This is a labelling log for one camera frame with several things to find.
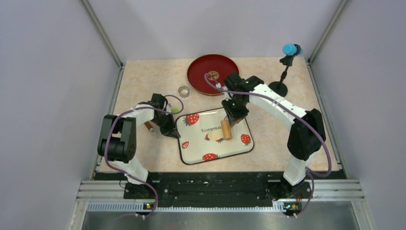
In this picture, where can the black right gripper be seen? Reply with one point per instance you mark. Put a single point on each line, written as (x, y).
(235, 117)

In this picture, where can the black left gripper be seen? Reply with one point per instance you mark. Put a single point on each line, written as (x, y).
(171, 131)

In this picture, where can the wooden dough roller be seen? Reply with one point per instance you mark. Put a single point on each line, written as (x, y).
(226, 128)

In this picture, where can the white dough lump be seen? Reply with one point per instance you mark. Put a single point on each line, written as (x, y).
(216, 135)

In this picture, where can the strawberry print rectangular tray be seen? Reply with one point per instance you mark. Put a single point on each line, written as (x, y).
(195, 146)

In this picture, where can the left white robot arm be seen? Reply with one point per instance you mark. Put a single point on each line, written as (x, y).
(117, 140)

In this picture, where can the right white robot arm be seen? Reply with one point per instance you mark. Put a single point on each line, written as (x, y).
(306, 128)

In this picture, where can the red round lacquer plate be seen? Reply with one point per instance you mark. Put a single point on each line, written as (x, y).
(218, 66)

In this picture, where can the blue microphone on stand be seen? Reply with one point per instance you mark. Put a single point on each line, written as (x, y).
(290, 51)

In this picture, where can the metal dough scraper wooden handle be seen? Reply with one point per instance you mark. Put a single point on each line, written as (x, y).
(149, 127)

